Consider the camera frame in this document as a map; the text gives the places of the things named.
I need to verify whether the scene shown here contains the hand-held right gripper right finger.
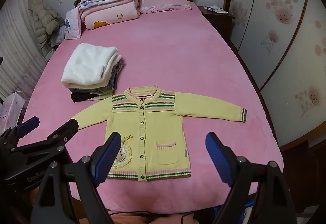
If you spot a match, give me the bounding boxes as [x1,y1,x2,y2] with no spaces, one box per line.
[205,132,297,224]

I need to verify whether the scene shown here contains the pink pillow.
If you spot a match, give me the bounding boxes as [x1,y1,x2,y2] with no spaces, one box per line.
[139,0,193,14]

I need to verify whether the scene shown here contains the floral sliding wardrobe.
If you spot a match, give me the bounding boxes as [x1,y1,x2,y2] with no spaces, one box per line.
[224,0,326,149]

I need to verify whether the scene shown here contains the pink folded quilt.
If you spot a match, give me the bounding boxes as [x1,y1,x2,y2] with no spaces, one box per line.
[80,0,141,30]

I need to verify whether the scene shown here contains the small pillow with blue print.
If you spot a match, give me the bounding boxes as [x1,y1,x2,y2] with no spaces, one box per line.
[65,9,83,40]

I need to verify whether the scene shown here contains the pink bed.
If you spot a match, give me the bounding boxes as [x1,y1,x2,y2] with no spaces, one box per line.
[15,1,284,214]

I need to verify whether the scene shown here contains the dark wooden nightstand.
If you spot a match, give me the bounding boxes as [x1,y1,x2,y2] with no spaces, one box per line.
[197,6,235,41]

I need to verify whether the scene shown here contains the white paper bag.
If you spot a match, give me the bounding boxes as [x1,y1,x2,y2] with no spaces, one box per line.
[0,91,26,135]

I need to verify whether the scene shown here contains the grey folded clothes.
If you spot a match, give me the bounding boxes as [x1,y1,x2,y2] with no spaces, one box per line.
[70,57,124,103]

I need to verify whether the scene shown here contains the beige down jacket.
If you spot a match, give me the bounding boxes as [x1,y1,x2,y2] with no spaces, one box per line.
[28,0,65,49]

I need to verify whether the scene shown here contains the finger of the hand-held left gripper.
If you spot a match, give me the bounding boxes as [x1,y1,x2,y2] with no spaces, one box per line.
[15,119,79,153]
[0,116,40,149]

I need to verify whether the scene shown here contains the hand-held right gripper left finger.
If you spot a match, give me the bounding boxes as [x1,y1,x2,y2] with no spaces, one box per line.
[37,132,122,224]

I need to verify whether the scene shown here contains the yellow striped knit cardigan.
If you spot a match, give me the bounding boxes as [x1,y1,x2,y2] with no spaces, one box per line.
[72,84,247,182]

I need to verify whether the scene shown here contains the black cable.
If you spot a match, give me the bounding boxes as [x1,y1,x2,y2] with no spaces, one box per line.
[109,209,194,224]

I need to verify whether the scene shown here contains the white fleece folded garment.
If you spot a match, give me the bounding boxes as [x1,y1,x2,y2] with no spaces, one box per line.
[61,43,120,87]

